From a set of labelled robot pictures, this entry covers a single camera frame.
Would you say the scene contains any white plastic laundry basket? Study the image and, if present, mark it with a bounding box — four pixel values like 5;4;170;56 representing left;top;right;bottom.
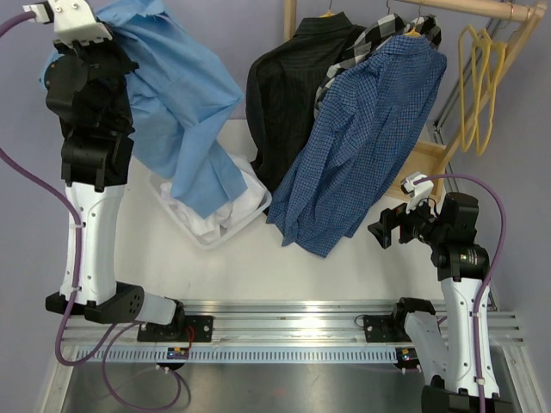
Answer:
148;171;273;251

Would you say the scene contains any black pinstripe shirt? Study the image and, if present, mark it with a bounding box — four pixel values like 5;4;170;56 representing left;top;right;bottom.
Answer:
245;12;364;192

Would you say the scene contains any yellow hanger of white shirt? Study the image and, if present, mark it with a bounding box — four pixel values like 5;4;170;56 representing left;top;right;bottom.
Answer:
467;29;507;156

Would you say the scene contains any purple cable under duct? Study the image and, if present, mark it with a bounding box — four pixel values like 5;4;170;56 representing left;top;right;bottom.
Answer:
101;322;190;410

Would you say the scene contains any aluminium rail base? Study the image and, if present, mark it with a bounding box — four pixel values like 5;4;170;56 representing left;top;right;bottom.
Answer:
62;299;524;347

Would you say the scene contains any hanger of black shirt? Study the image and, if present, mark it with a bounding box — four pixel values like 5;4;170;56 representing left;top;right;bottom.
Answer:
320;0;336;18

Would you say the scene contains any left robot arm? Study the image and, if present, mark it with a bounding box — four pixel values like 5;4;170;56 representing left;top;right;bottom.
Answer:
44;40;186;342

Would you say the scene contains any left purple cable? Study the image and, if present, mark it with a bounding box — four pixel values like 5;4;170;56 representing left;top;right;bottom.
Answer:
0;10;130;367

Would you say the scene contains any light blue shirt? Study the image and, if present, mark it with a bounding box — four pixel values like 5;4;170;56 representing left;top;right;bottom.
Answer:
38;0;250;219

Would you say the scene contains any white slotted cable duct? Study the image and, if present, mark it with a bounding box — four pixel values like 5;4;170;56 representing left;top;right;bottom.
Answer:
91;345;397;364

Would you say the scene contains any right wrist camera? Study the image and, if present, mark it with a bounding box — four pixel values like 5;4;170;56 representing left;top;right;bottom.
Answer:
400;172;434;214

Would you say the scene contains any blue plaid shirt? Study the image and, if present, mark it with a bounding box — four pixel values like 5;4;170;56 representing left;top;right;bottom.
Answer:
267;35;447;257

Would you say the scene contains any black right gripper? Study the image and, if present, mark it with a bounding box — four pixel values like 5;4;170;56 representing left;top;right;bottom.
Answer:
368;192;449;250

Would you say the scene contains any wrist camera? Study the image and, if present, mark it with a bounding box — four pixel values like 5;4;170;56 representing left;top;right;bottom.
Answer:
400;172;434;214
22;0;113;47

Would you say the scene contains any wooden clothes rack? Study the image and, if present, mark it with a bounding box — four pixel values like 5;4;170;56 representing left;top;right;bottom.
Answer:
283;0;548;203

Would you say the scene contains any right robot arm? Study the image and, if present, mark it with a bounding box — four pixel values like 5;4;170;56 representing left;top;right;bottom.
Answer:
364;193;513;412

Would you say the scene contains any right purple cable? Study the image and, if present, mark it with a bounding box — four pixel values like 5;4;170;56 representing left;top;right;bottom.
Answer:
415;173;508;413

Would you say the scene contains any yellow hanger of blue shirt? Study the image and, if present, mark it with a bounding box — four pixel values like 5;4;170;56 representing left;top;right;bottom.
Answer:
456;23;487;152

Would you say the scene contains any hanger of plaid shirt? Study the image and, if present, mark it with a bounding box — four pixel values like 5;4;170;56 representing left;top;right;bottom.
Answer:
405;0;424;38

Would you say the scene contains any black white checkered shirt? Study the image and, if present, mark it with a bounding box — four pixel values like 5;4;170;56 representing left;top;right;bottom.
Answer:
313;13;442;117

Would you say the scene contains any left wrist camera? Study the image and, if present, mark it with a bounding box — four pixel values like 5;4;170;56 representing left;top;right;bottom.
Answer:
22;0;113;47

